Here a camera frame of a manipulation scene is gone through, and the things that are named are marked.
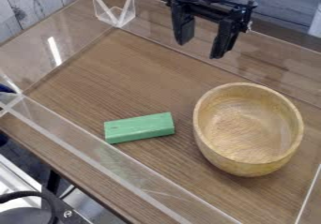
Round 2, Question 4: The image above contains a black cable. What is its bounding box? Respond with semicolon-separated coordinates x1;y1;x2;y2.
0;190;58;224

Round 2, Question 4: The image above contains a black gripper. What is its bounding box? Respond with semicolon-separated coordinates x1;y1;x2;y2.
167;0;256;59

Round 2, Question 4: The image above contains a black metal bracket with screw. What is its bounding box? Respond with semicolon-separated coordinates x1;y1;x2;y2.
41;188;92;224

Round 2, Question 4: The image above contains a brown wooden bowl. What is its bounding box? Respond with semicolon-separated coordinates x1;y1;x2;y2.
192;82;304;177

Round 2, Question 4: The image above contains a green rectangular block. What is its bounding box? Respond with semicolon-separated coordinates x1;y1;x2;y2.
104;112;175;144

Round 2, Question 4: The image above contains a clear acrylic corner bracket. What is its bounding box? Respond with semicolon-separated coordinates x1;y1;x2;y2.
92;0;135;28

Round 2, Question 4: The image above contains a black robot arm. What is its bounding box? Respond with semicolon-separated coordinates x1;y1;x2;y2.
167;0;256;59

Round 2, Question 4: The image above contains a clear acrylic front wall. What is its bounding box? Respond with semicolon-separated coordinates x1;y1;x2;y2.
0;75;242;224

